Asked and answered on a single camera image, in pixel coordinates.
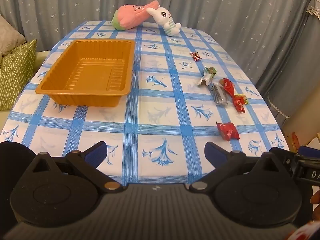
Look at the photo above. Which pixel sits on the cream lace curtain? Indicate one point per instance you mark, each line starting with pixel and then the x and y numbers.
pixel 313 7

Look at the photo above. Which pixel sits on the orange plastic tray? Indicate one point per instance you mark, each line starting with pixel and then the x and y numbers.
pixel 85 55

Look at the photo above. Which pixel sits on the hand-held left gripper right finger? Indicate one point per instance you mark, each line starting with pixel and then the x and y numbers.
pixel 212 153

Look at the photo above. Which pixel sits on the clear snack packet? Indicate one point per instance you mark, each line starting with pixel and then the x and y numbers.
pixel 220 96

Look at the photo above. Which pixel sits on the flat red snack packet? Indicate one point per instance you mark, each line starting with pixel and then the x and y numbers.
pixel 238 105

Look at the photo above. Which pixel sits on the grey star print curtain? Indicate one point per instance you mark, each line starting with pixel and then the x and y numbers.
pixel 225 5

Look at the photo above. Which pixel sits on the red twisted candy wrapper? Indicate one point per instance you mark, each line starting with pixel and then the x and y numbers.
pixel 228 85

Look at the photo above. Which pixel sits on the beige pillow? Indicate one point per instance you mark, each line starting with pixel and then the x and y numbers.
pixel 8 37

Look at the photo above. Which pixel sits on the dark red wrapped candy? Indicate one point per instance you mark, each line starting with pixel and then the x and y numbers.
pixel 195 56

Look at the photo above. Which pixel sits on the red snack packet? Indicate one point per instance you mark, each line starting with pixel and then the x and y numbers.
pixel 238 105
pixel 227 130

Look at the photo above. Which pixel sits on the silver green snack wrapper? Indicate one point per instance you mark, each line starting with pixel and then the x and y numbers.
pixel 205 79

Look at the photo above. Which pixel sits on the person's right hand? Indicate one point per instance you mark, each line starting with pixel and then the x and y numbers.
pixel 315 197

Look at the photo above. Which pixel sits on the orange object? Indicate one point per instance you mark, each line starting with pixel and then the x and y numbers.
pixel 295 140

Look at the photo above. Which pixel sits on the green zigzag pillow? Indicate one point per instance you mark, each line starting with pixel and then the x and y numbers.
pixel 15 72

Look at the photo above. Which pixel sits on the small green wrapped candy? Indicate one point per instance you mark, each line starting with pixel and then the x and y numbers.
pixel 212 71

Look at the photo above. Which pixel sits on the pink plush toy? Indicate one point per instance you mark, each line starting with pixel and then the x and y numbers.
pixel 130 15

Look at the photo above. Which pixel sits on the yellow green candy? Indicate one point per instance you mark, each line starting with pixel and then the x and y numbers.
pixel 246 101

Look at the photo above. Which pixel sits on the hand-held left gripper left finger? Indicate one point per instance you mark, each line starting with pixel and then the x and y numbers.
pixel 96 153

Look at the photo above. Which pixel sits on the white bunny plush toy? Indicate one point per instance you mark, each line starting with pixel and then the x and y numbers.
pixel 162 15

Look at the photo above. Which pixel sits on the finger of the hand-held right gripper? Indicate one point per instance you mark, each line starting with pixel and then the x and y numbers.
pixel 308 150
pixel 285 158

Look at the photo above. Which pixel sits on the blue checked tablecloth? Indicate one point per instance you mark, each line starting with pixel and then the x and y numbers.
pixel 162 92

